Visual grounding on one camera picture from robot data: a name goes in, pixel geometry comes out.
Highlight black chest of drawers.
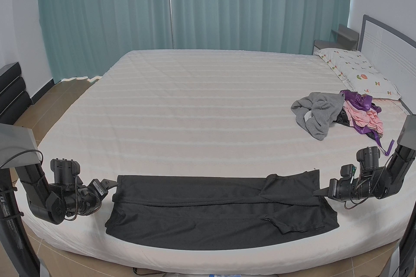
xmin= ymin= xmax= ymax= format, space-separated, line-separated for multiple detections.
xmin=0 ymin=62 xmax=32 ymax=125

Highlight grey bedside table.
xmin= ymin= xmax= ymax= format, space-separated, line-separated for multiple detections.
xmin=314 ymin=23 xmax=360 ymax=51

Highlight pile of clothes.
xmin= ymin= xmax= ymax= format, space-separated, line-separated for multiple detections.
xmin=335 ymin=90 xmax=396 ymax=156

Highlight grey garment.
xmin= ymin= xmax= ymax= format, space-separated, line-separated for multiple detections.
xmin=291 ymin=91 xmax=345 ymax=141

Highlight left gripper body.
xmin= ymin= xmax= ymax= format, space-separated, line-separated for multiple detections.
xmin=75 ymin=178 xmax=110 ymax=216

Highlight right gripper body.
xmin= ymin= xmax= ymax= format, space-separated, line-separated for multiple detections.
xmin=328 ymin=177 xmax=361 ymax=202

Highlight white printed pillow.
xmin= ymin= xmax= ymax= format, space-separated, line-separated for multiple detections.
xmin=314 ymin=48 xmax=402 ymax=101

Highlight black cable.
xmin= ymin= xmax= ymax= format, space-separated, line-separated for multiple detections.
xmin=0 ymin=149 xmax=44 ymax=170
xmin=131 ymin=267 xmax=170 ymax=276
xmin=344 ymin=197 xmax=366 ymax=209

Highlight black T-shirt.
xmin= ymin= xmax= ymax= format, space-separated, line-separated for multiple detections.
xmin=105 ymin=169 xmax=340 ymax=250

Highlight bed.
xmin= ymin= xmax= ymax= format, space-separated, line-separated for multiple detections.
xmin=15 ymin=14 xmax=416 ymax=272

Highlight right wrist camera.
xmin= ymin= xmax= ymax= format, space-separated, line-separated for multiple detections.
xmin=340 ymin=164 xmax=357 ymax=178

